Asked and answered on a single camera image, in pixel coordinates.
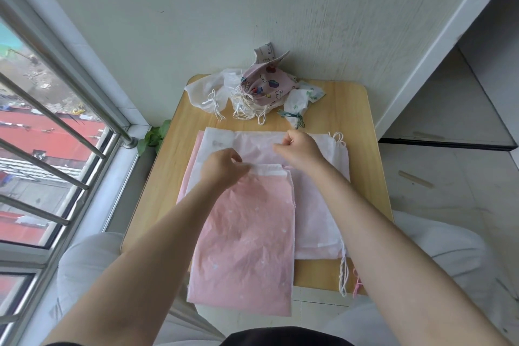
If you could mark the person's left hand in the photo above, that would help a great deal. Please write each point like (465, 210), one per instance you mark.
(223, 169)

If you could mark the person's right hand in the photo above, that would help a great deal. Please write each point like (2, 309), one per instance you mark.
(304, 151)

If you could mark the person's left thumb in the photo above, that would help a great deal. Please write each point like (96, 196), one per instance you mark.
(244, 170)

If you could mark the person's right thumb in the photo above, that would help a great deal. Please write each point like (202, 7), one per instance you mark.
(280, 149)

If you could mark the person's left forearm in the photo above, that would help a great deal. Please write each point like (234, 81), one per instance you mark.
(154, 260)

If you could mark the person's right forearm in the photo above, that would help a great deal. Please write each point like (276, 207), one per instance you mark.
(385, 252)

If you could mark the grey cartoon print cloth bag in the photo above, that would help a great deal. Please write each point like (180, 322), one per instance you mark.
(265, 53)

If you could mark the green plant leaves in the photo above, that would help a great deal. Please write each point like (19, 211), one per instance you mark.
(152, 139)

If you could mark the wooden stick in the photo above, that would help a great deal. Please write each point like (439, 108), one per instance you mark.
(415, 179)

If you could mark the black shirt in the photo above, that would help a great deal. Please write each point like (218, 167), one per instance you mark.
(284, 337)

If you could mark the white trousers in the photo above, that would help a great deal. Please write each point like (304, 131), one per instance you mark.
(446, 244)

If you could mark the metal window railing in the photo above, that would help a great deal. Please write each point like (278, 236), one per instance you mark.
(61, 118)

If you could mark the red roofed building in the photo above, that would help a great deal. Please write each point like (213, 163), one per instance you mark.
(44, 131)

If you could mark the white window frame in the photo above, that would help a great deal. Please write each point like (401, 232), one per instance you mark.
(117, 171)

